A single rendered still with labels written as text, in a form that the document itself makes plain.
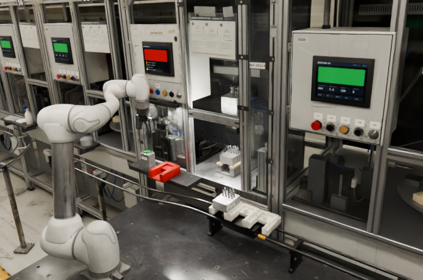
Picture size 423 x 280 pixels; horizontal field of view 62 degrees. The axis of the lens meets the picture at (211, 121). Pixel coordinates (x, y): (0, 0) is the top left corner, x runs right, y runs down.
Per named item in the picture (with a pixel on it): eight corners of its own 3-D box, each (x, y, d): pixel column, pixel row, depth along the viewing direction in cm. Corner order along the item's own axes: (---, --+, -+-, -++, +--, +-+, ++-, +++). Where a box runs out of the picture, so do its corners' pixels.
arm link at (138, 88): (153, 96, 224) (133, 95, 227) (150, 72, 219) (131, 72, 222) (146, 100, 214) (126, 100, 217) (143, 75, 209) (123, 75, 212)
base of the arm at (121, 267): (106, 295, 163) (104, 285, 161) (78, 274, 176) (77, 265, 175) (136, 272, 177) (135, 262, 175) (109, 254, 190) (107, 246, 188)
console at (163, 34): (134, 96, 235) (126, 24, 220) (165, 87, 256) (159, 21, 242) (180, 105, 210) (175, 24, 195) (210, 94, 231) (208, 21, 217)
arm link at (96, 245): (110, 276, 167) (104, 236, 160) (76, 271, 171) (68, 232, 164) (126, 253, 182) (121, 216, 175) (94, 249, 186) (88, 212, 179)
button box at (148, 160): (141, 168, 235) (139, 152, 231) (150, 164, 241) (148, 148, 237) (149, 172, 230) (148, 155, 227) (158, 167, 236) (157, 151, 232)
